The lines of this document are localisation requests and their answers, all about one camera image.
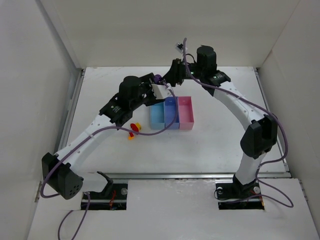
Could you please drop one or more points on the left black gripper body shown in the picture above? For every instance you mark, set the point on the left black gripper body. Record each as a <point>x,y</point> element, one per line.
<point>150,85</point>

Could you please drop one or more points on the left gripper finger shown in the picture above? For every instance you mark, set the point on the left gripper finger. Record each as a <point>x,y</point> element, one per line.
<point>150,101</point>
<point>147,79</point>

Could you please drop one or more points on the orange lego piece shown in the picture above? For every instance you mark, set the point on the orange lego piece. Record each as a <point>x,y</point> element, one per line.
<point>131,136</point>

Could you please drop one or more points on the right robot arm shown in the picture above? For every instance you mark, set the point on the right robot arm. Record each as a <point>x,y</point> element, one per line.
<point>260,128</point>

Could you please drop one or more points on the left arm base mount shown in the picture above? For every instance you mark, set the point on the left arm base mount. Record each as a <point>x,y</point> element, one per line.
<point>115,200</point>

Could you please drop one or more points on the red lego piece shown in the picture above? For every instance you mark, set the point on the red lego piece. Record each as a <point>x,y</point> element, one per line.
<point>133,127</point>

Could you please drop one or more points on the purple lego piece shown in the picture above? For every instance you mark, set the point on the purple lego piece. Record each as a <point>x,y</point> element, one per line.
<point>157,78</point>

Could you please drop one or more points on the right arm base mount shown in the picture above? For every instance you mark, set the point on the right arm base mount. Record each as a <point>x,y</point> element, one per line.
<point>230,197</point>

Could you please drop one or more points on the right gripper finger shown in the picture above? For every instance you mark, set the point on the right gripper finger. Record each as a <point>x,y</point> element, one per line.
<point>181,73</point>
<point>172,76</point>

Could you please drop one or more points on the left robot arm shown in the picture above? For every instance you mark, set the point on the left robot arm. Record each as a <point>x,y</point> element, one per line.
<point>61,171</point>

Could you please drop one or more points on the light blue container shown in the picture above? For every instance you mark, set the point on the light blue container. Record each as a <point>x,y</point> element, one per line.
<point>157,116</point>

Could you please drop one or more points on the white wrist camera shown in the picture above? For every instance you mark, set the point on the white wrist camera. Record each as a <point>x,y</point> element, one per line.
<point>180,47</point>
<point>162,92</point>

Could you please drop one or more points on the pink container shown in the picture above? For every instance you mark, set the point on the pink container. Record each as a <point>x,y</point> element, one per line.
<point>185,111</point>

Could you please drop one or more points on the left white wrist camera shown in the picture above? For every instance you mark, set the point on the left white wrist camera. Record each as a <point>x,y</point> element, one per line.
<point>162,92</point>

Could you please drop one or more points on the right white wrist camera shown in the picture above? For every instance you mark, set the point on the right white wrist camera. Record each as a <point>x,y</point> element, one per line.
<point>180,47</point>

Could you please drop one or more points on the yellow lego piece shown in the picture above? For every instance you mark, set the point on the yellow lego piece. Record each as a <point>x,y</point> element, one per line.
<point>138,126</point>

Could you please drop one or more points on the aluminium rail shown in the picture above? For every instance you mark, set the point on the aluminium rail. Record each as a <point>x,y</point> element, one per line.
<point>178,176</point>

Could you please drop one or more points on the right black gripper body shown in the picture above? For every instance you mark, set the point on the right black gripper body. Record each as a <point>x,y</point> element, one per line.
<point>177,71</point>

